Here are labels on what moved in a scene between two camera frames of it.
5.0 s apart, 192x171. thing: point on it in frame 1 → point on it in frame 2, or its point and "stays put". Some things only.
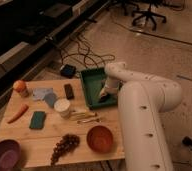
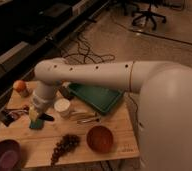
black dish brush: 104,97 → 46,117
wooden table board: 52,124 stays put
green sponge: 37,120 stays put
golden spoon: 90,121 stays put
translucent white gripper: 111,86 → 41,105
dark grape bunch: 66,145 stays put
